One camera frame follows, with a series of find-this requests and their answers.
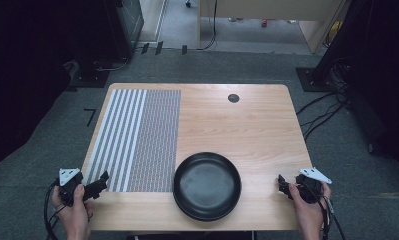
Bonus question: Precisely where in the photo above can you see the person's left hand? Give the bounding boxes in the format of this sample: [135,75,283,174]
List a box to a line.
[51,184,94,234]

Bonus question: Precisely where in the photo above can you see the black hanging cable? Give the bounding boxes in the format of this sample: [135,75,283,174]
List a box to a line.
[196,0,219,52]

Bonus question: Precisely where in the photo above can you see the black stand base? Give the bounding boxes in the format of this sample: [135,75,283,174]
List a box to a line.
[295,66,340,93]
[68,59,112,89]

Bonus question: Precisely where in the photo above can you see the black corner tape mark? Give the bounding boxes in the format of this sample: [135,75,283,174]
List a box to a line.
[83,107,97,128]

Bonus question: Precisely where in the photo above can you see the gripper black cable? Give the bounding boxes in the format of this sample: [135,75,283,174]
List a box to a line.
[43,179,68,240]
[300,181,347,240]

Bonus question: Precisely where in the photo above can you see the person's dark clothing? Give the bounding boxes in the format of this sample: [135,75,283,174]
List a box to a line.
[126,230,256,240]

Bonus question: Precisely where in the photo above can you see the person's right hand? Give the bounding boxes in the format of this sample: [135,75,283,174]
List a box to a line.
[288,182,332,234]

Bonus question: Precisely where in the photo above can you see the light wooden cabinet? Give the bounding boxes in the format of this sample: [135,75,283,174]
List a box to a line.
[197,0,351,55]

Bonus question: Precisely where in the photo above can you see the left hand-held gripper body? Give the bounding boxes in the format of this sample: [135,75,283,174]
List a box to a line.
[57,167,85,207]

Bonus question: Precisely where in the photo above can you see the yellow object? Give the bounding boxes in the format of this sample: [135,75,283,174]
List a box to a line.
[325,20,344,47]

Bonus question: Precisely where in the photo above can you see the grey striped woven placemat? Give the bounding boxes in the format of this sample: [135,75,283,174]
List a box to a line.
[83,88,182,194]

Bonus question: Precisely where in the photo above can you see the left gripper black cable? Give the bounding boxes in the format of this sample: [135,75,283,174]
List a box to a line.
[43,179,68,240]

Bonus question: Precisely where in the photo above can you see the dark curtain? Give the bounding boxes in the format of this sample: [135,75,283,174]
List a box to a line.
[315,0,399,171]
[0,0,128,178]

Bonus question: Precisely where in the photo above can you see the dark glass-front cabinet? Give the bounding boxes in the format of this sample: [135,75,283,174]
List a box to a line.
[115,0,145,54]

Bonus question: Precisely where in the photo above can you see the black floor cables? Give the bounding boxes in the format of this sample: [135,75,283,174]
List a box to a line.
[296,64,351,142]

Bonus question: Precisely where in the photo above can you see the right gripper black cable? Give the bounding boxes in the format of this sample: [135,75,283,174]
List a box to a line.
[300,181,347,240]

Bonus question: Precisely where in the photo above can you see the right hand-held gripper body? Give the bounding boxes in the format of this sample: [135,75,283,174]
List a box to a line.
[294,167,333,205]

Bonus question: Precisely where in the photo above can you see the black round plate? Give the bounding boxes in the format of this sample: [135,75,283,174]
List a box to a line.
[172,151,243,223]

